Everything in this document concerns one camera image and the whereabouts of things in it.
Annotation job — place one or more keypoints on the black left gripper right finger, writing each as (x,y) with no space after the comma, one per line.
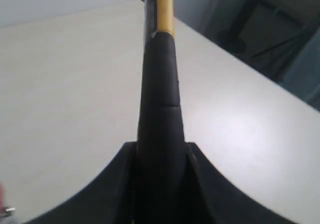
(225,202)

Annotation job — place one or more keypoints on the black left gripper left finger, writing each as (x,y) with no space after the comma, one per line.
(108,199)

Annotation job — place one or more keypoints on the yellow black claw hammer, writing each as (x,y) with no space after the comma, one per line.
(161,156)

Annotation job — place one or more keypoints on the dark table leg frame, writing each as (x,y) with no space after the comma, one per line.
(268,34)

